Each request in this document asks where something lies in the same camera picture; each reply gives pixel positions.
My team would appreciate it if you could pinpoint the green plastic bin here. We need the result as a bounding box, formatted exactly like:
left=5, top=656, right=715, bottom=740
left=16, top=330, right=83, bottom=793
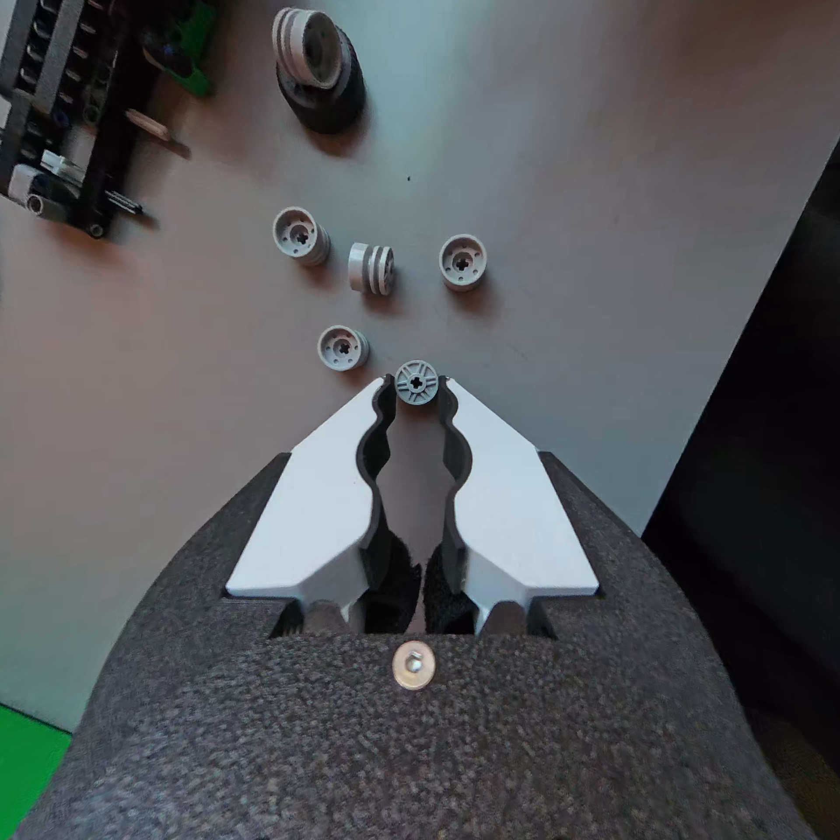
left=0, top=703, right=72, bottom=840

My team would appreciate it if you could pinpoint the dark grey spoked lego pulley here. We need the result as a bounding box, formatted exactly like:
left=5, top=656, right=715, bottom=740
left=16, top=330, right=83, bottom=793
left=395, top=360, right=441, bottom=408

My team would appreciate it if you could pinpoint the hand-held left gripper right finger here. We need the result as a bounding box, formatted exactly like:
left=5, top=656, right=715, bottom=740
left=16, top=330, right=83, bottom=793
left=436, top=376, right=601, bottom=632

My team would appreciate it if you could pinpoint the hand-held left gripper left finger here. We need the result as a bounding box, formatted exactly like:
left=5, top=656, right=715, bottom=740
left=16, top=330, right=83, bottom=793
left=225, top=376, right=398, bottom=624

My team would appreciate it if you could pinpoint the grey lego wheel with tire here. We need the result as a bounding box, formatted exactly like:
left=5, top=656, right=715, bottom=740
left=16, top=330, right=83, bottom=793
left=271, top=7, right=366, bottom=135

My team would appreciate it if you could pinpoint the light grey lego wheel hub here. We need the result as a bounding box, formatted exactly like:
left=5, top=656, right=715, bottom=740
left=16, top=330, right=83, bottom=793
left=272, top=206, right=331, bottom=266
left=317, top=325, right=370, bottom=374
left=348, top=241, right=396, bottom=298
left=438, top=234, right=488, bottom=291

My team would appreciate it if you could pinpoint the black lego truck chassis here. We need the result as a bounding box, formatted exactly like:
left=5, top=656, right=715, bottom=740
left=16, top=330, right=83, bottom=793
left=0, top=0, right=217, bottom=240

